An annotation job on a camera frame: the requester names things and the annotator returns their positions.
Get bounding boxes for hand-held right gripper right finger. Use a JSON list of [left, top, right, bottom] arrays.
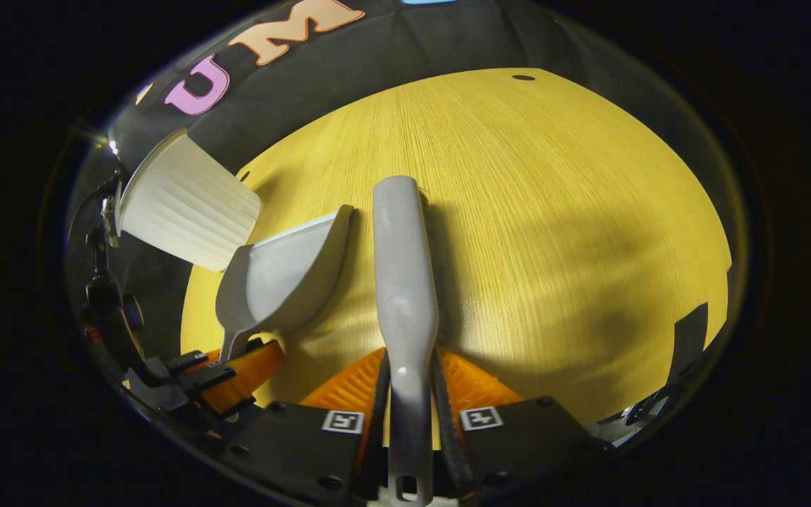
[[430, 346, 607, 498]]

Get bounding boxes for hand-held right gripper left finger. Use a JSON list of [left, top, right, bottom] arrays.
[[226, 346, 392, 504]]

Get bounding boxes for grey dustpan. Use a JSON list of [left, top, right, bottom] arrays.
[[215, 204, 355, 363]]

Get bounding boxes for white ribbed garbage bin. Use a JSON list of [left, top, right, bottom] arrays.
[[115, 129, 262, 273]]

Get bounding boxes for small grey broom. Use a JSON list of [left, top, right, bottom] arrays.
[[372, 176, 441, 506]]

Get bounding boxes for black tripod stand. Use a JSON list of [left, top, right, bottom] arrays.
[[68, 176, 146, 370]]

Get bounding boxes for black desk edge clamp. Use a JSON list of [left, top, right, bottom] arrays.
[[666, 303, 709, 387]]

